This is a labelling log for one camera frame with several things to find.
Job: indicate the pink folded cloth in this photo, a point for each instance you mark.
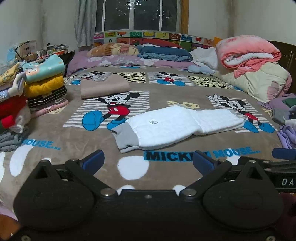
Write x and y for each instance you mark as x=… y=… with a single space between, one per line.
x=48 y=110

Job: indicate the red pillow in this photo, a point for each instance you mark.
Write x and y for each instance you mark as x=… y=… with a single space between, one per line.
x=159 y=42

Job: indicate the brown cartoon printed blanket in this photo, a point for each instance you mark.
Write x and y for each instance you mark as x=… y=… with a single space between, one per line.
x=57 y=134

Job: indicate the colourful picture headboard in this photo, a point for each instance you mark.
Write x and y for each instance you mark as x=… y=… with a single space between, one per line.
x=161 y=36

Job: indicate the dark green cloth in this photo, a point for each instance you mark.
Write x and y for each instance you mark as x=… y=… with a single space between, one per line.
x=291 y=102

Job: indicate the lilac garment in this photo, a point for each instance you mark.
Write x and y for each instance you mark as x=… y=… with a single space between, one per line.
x=288 y=136

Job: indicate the blue folded quilt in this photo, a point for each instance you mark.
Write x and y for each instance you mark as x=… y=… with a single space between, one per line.
x=161 y=53

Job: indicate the cream quilt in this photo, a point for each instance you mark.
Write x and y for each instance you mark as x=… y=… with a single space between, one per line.
x=261 y=81

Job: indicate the grey knitted garment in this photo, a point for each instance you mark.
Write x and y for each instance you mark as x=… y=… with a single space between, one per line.
x=11 y=140

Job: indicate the yellow printed cloth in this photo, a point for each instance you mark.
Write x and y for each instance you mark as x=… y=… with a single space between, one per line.
x=8 y=74

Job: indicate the purple crumpled cloth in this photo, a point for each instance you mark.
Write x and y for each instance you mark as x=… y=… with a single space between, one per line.
x=275 y=105

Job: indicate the orange printed pillow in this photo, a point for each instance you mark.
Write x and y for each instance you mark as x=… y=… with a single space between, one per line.
x=113 y=49

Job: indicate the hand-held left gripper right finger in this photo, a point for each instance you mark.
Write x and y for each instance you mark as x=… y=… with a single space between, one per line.
x=203 y=161

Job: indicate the red garment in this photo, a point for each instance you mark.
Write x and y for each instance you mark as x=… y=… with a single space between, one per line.
x=11 y=106

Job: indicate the dark striped folded garment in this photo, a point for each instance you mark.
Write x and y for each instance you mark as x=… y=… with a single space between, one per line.
x=46 y=99

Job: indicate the cluttered desk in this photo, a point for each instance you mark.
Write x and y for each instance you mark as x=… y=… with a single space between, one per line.
x=67 y=55

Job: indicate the off-white garment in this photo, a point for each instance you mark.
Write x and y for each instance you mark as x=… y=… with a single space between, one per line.
x=22 y=119

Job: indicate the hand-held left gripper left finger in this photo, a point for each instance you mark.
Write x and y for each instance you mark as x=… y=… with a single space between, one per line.
x=96 y=160

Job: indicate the white pants with grey cuff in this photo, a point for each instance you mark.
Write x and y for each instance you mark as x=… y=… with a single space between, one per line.
x=173 y=129

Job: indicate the beige folded garment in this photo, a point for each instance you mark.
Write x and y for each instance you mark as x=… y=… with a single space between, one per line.
x=104 y=89

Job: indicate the yellow quilted folded garment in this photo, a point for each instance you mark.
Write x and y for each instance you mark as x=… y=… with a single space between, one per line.
x=44 y=87

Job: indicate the wooden window frame post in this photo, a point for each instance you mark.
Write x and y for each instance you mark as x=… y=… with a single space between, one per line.
x=184 y=16

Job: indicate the teal printed folded cloth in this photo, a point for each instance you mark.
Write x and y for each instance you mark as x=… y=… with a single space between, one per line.
x=44 y=67

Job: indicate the white crumpled cloth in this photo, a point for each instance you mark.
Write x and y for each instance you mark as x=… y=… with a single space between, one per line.
x=205 y=56

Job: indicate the orange board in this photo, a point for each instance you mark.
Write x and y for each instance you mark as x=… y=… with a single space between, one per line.
x=217 y=39

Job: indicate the black desk lamp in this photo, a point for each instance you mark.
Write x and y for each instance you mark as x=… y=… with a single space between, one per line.
x=22 y=46

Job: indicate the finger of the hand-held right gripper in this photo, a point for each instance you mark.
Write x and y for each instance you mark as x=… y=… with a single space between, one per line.
x=277 y=164
x=283 y=153

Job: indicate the window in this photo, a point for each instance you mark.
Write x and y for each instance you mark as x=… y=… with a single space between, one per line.
x=138 y=14

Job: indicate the grey curtain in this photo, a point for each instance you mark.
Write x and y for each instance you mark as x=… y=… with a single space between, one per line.
x=84 y=23

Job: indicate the dark wooden cabinet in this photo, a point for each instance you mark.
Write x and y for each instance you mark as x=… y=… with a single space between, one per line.
x=288 y=55

